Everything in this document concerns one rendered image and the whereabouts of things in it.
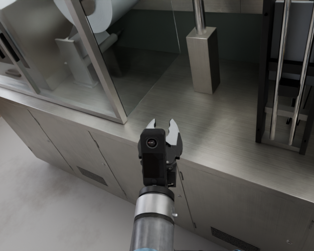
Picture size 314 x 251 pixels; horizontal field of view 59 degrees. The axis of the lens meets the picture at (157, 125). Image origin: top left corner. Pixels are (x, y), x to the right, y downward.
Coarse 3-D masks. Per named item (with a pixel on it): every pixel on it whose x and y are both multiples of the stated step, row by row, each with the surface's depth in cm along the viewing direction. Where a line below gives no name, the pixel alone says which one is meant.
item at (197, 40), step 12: (192, 0) 97; (204, 12) 100; (204, 24) 102; (192, 36) 105; (204, 36) 103; (216, 36) 108; (192, 48) 108; (204, 48) 105; (216, 48) 111; (192, 60) 112; (204, 60) 109; (216, 60) 114; (192, 72) 117; (204, 72) 113; (216, 72) 117; (204, 84) 118; (216, 84) 121
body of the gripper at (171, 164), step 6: (168, 150) 59; (174, 150) 59; (168, 156) 58; (174, 156) 57; (168, 162) 57; (174, 162) 57; (168, 168) 56; (174, 168) 58; (168, 174) 58; (174, 174) 58; (168, 180) 60; (174, 180) 60; (150, 186) 52; (156, 186) 52; (162, 186) 55; (168, 186) 62; (174, 186) 61; (144, 192) 52; (150, 192) 52; (162, 192) 52; (168, 192) 52
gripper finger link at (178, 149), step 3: (177, 138) 61; (180, 138) 61; (177, 141) 61; (180, 141) 61; (177, 144) 60; (180, 144) 60; (171, 147) 60; (174, 147) 60; (177, 147) 60; (180, 147) 60; (177, 150) 59; (180, 150) 59; (177, 153) 58; (180, 153) 59; (177, 156) 58; (177, 159) 59
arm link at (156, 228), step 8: (144, 216) 48; (152, 216) 48; (160, 216) 48; (136, 224) 48; (144, 224) 47; (152, 224) 47; (160, 224) 47; (168, 224) 48; (136, 232) 47; (144, 232) 46; (152, 232) 46; (160, 232) 46; (168, 232) 47; (136, 240) 46; (144, 240) 45; (152, 240) 45; (160, 240) 45; (168, 240) 46; (136, 248) 45; (144, 248) 44; (152, 248) 44; (160, 248) 44; (168, 248) 46
